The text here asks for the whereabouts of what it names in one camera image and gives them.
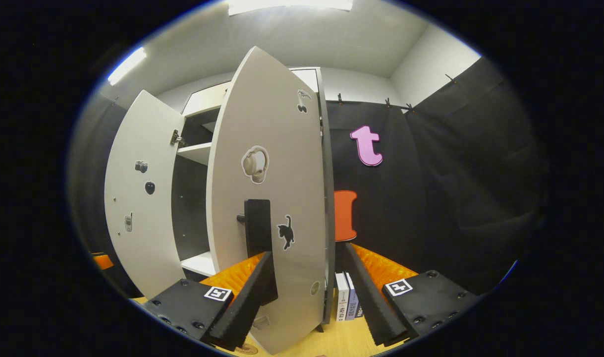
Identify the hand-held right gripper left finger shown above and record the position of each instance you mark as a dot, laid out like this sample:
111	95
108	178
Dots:
245	307

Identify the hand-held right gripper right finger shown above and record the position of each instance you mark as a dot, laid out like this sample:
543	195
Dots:
368	302

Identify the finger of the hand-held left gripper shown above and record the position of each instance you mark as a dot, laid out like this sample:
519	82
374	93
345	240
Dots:
103	262

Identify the lavender small box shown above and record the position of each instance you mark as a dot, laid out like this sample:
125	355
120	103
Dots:
352	305

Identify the round wooden coaster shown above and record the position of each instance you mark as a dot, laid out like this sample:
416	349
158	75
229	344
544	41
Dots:
246	349

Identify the black backdrop cloth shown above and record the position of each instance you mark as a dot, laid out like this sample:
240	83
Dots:
455	173
88	198

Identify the narrow ceiling light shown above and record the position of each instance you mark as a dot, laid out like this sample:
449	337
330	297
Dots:
126	67

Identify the large ceiling light panel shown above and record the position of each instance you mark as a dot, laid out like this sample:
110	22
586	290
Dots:
282	6

